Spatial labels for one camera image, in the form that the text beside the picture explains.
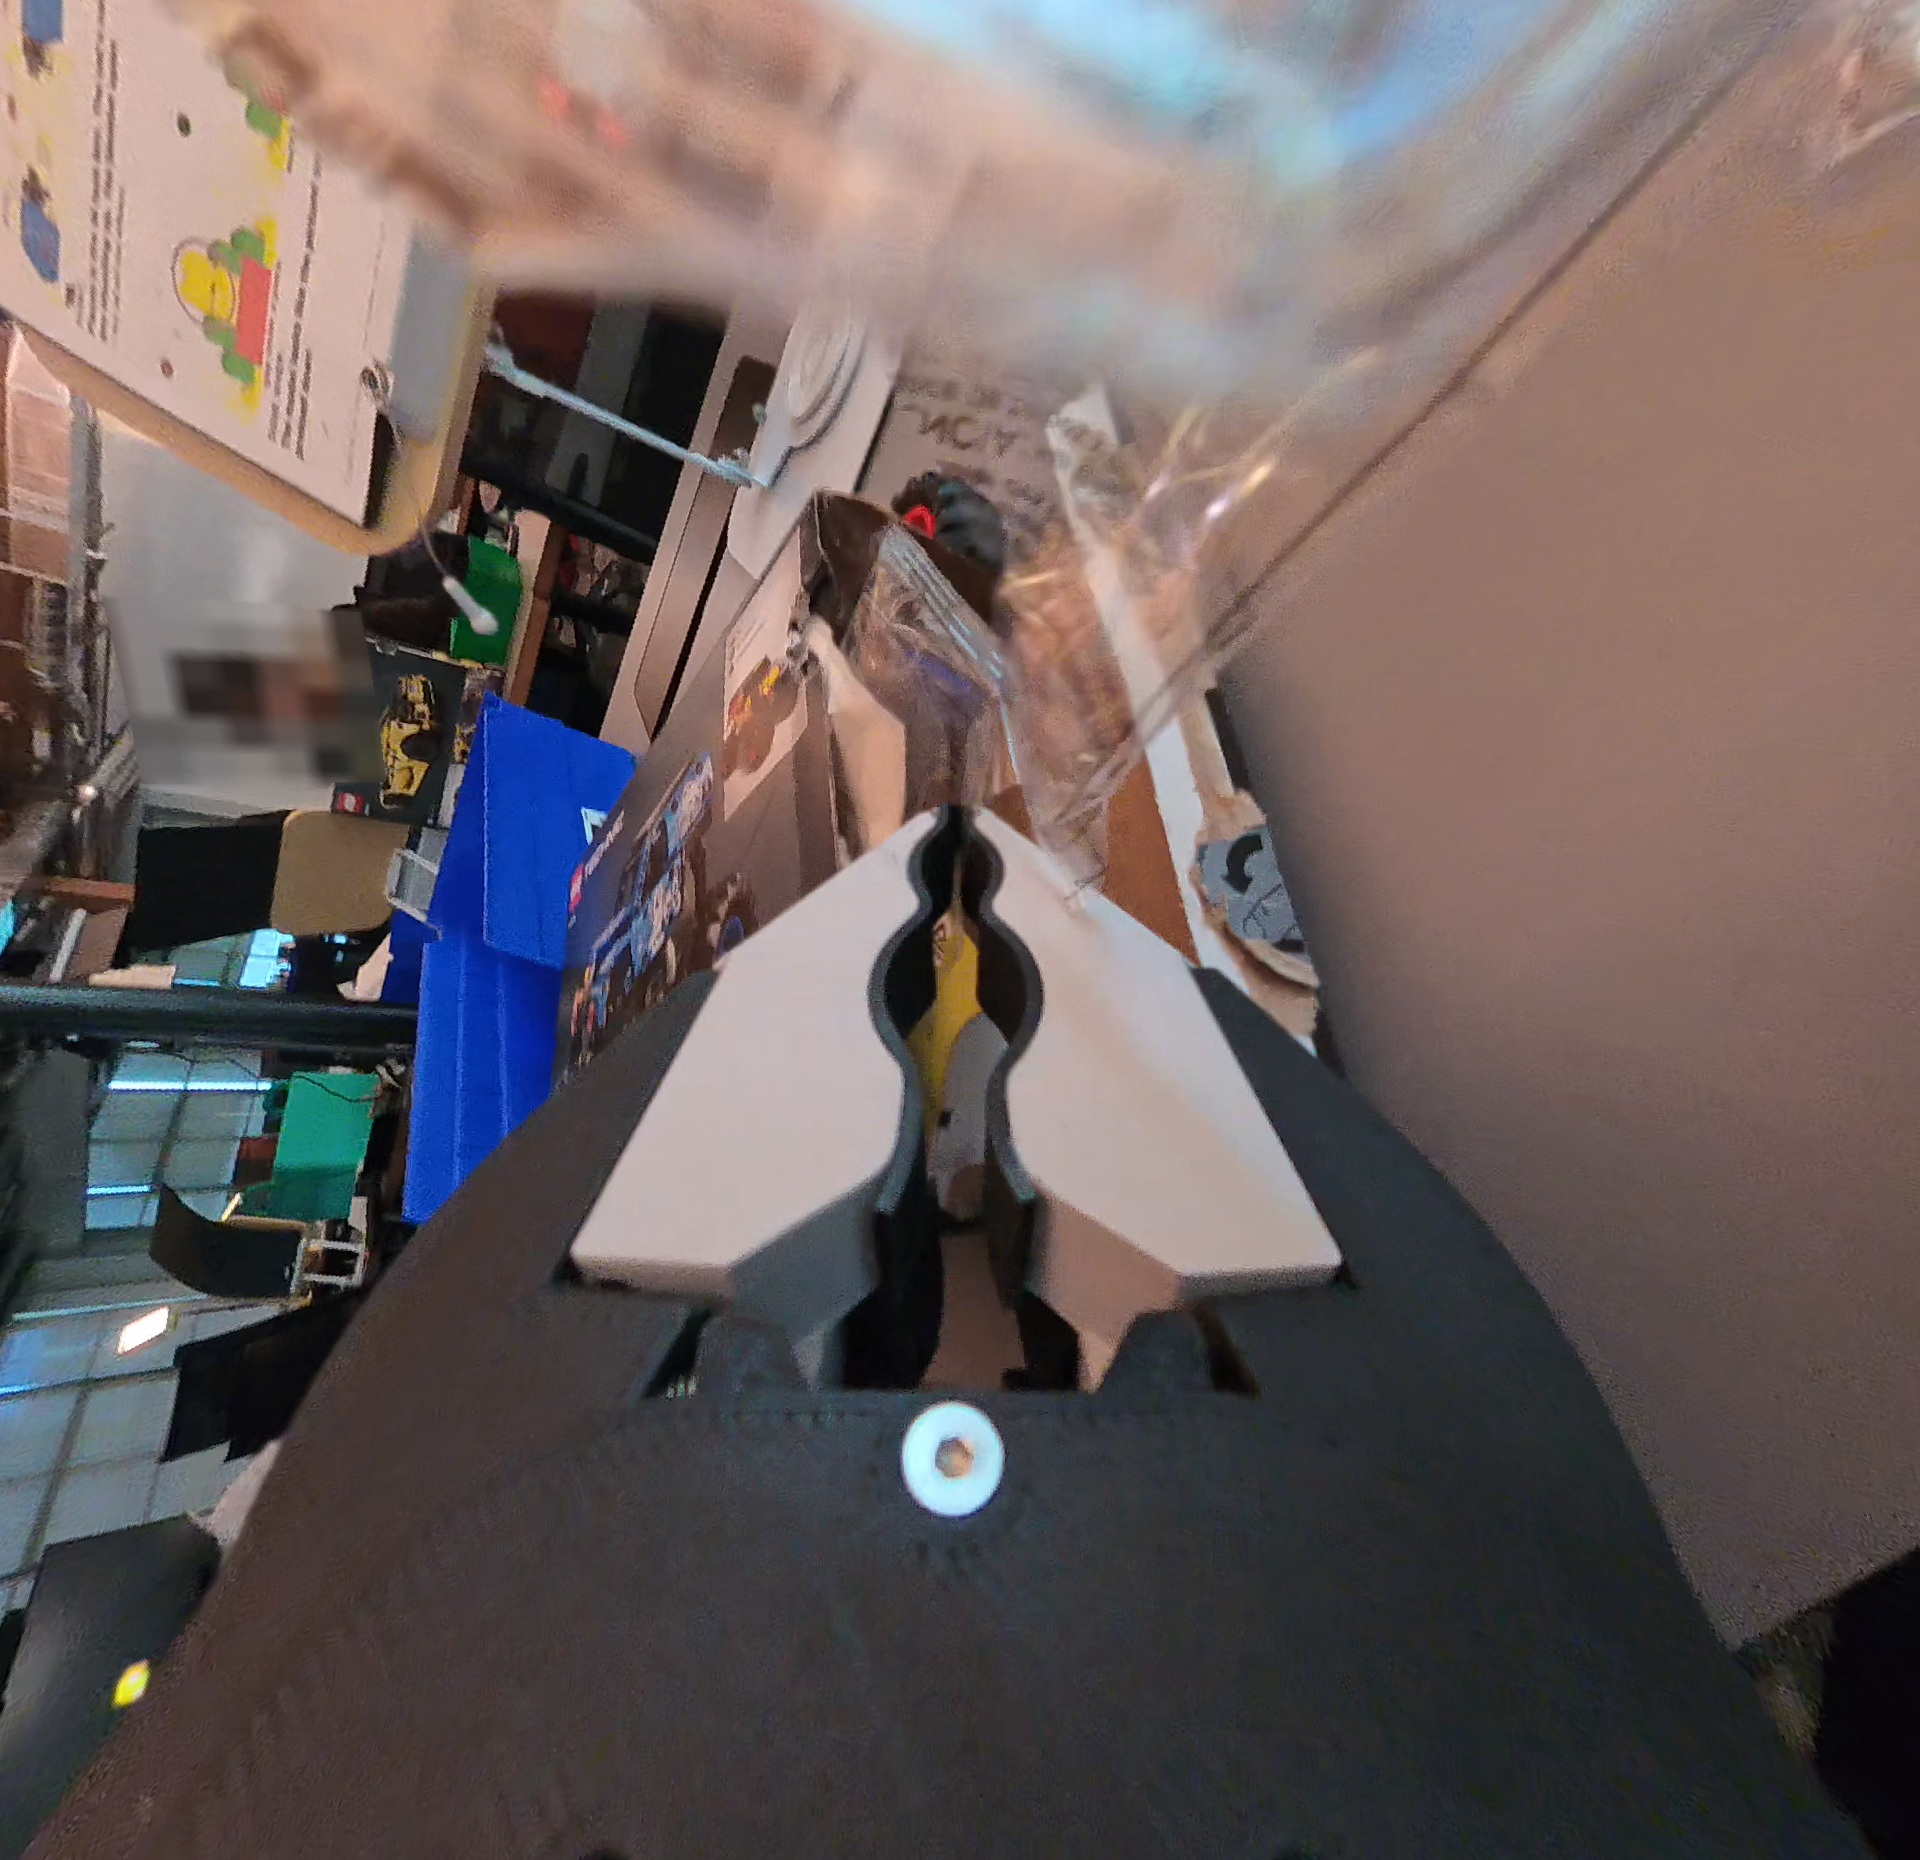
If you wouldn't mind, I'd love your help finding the grey desk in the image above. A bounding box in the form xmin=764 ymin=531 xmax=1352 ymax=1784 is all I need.
xmin=1215 ymin=30 xmax=1920 ymax=1652

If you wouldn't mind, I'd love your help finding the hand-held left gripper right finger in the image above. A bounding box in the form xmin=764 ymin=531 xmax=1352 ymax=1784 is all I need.
xmin=961 ymin=806 xmax=1347 ymax=1388

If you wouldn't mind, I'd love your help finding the green bin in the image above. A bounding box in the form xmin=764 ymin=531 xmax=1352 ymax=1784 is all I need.
xmin=447 ymin=537 xmax=524 ymax=666

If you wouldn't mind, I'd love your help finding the white cable with tip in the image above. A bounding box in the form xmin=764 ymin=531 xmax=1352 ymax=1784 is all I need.
xmin=366 ymin=366 xmax=504 ymax=639

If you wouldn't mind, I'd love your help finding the black tyre red hub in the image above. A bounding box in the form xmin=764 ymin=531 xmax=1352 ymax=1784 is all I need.
xmin=898 ymin=468 xmax=1011 ymax=605

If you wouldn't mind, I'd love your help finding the small yellow card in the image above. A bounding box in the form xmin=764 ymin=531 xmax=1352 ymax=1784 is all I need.
xmin=904 ymin=911 xmax=985 ymax=1134

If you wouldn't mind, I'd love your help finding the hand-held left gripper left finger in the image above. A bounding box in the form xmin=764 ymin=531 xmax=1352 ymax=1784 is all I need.
xmin=566 ymin=806 xmax=961 ymax=1390

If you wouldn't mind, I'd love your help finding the black toy set box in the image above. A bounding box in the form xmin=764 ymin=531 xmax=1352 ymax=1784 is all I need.
xmin=557 ymin=496 xmax=1326 ymax=1087

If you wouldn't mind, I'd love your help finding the clear bag of toy bricks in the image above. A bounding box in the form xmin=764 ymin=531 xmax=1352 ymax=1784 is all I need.
xmin=157 ymin=0 xmax=1920 ymax=901

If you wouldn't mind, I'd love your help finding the black box yellow vehicle print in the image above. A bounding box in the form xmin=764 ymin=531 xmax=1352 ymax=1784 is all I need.
xmin=367 ymin=653 xmax=455 ymax=823

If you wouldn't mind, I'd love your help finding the blue bin with white label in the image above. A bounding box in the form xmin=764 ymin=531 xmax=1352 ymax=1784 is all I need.
xmin=403 ymin=695 xmax=639 ymax=1228

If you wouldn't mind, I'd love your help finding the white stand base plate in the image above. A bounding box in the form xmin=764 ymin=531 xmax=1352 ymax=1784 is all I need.
xmin=727 ymin=302 xmax=907 ymax=573

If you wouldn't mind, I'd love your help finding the beige chair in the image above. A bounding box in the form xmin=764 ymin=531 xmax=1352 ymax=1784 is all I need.
xmin=277 ymin=810 xmax=410 ymax=936

